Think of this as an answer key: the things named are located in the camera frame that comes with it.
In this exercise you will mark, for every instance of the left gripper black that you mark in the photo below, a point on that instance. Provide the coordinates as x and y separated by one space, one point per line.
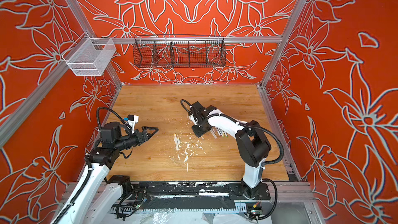
145 135

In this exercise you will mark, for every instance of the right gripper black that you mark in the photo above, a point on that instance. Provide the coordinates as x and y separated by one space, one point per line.
197 133

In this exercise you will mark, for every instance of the white pen pink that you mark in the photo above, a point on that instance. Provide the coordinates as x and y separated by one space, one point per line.
213 134

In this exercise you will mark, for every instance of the white pen orange tip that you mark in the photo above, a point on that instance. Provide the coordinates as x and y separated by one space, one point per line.
176 140

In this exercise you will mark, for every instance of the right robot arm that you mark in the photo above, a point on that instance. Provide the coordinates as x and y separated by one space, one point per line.
253 145

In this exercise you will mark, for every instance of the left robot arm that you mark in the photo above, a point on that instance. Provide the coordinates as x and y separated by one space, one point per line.
82 207

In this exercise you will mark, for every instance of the clear plastic bin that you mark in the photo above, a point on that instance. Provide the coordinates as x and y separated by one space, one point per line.
90 56

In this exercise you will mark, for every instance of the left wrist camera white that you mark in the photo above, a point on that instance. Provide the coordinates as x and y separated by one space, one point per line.
130 121

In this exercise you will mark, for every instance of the black wire basket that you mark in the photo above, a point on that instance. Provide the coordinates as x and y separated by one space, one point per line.
179 52

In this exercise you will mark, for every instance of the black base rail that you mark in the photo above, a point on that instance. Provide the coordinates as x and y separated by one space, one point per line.
233 190

